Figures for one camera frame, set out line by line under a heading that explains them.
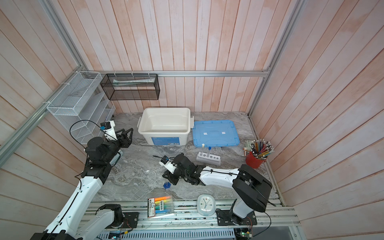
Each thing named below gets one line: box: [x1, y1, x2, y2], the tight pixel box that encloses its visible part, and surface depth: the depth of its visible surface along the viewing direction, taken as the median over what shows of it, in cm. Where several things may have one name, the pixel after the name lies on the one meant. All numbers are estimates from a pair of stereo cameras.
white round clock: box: [197, 193, 216, 217], surface depth 78 cm
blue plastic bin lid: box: [192, 120, 240, 148], surface depth 112 cm
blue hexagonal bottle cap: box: [163, 182, 172, 189], surface depth 85 cm
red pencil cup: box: [244, 150, 267, 169], surface depth 85 cm
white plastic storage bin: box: [137, 107, 194, 146], surface depth 103 cm
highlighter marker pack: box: [147, 196, 174, 218], surface depth 78 cm
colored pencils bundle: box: [250, 138, 275, 160], surface depth 84 cm
